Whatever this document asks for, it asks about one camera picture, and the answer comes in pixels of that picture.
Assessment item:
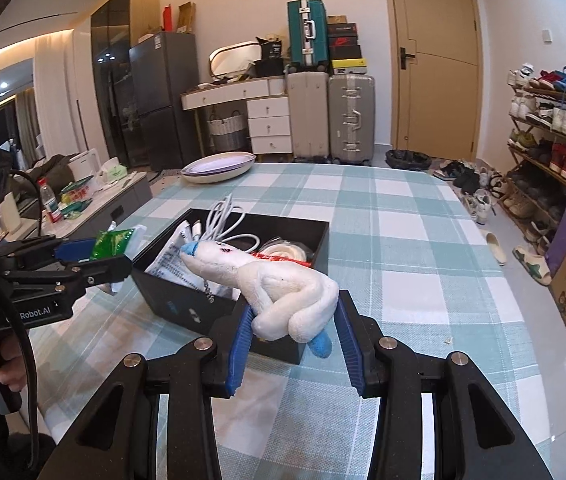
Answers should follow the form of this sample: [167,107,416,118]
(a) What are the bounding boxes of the white plush toy blue tips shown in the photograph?
[179,240,339,359]

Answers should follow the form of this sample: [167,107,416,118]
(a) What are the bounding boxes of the white charging cable bundle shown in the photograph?
[189,193,261,254]

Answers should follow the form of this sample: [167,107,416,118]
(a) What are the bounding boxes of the green white medicine packet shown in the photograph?
[90,224,146,261]

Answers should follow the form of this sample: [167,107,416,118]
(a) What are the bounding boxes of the teal hard suitcase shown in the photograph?
[287,0,330,73]

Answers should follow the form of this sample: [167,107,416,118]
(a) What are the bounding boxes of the silver aluminium suitcase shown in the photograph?
[327,74,375,165]

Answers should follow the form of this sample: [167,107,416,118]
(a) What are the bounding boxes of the white grey laundry basket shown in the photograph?
[207,110,248,153]

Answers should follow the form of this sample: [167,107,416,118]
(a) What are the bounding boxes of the grey coffee table cabinet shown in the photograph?
[0,171,152,243]

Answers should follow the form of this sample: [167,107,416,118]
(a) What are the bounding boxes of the black cardboard box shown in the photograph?
[131,207,338,364]

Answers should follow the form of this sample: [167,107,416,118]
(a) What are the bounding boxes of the green white slipper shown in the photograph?
[513,246,552,287]

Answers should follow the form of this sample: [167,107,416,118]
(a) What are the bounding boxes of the white oval stacked plates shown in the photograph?
[181,152,256,184]

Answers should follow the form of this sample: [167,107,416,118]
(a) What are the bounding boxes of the stacked shoe boxes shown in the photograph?
[327,15,368,75]

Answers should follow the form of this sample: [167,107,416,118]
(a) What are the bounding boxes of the black floor basket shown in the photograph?
[385,150,432,171]

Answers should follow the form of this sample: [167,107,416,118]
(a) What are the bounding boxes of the dark grey refrigerator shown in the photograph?
[129,32,202,172]

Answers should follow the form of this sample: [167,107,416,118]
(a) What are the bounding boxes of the black glass cabinet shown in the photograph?
[90,0,161,168]

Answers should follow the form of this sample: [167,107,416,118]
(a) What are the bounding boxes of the red white snack packet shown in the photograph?
[251,252,311,268]

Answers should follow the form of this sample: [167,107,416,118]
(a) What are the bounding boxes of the bagged white rope coil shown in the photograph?
[259,237,317,264]

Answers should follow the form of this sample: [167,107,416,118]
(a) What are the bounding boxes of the white printed medicine packet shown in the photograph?
[145,220,236,304]

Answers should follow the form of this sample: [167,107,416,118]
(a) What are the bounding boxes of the checked teal tablecloth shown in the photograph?
[30,164,550,479]

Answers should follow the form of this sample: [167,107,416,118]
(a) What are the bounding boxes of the wooden shoe rack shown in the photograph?
[499,82,566,256]

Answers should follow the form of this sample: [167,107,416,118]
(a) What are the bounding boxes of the green tissue pack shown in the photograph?
[98,157,128,185]

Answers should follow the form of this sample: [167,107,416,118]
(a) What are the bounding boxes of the black bag on dresser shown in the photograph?
[254,37,284,78]

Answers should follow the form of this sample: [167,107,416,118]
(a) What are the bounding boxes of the oval white framed mirror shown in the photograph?
[208,40,261,80]

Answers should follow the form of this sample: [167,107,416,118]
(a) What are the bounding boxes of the beige hard suitcase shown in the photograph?
[286,72,330,159]

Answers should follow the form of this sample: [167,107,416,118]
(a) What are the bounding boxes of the tan wooden door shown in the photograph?
[388,0,484,159]

